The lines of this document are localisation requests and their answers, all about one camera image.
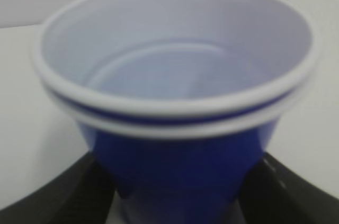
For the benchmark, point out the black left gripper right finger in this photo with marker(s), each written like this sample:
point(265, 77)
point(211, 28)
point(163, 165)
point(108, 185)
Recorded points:
point(272, 193)

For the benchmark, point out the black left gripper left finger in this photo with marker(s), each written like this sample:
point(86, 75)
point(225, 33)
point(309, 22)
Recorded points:
point(81, 194)

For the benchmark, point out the blue paper cup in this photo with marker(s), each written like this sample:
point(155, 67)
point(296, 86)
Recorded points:
point(176, 99)

